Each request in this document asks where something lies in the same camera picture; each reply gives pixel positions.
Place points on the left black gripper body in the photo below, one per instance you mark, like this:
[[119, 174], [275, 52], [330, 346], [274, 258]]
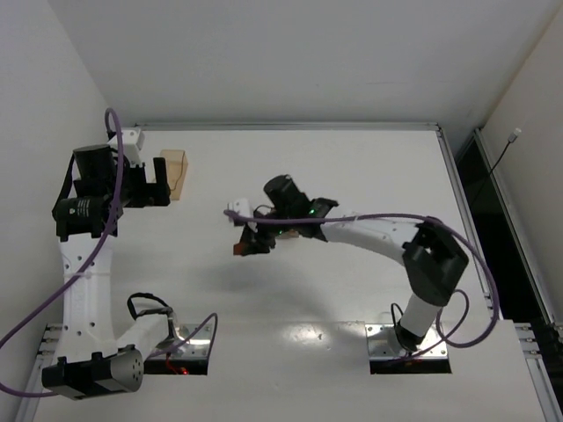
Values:
[[149, 193]]

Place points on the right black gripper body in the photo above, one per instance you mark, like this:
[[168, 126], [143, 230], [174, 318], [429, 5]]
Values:
[[258, 236]]

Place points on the red triangular roof block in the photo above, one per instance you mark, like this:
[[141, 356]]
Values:
[[241, 248]]

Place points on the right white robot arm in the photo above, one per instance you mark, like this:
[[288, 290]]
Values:
[[433, 259]]

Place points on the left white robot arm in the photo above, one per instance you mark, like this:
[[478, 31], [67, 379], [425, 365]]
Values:
[[90, 361]]

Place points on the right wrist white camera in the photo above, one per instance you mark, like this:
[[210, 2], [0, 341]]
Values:
[[244, 208]]

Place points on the wrist white camera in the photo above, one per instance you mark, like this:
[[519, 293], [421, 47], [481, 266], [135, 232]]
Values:
[[133, 140], [244, 208]]

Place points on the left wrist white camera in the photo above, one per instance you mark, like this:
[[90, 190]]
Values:
[[133, 140]]

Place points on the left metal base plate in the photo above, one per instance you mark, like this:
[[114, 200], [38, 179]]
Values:
[[186, 342]]

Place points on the metal base plate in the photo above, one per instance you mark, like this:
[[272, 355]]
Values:
[[186, 342], [384, 346]]

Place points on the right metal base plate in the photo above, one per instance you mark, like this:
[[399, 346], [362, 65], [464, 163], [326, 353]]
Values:
[[384, 346]]

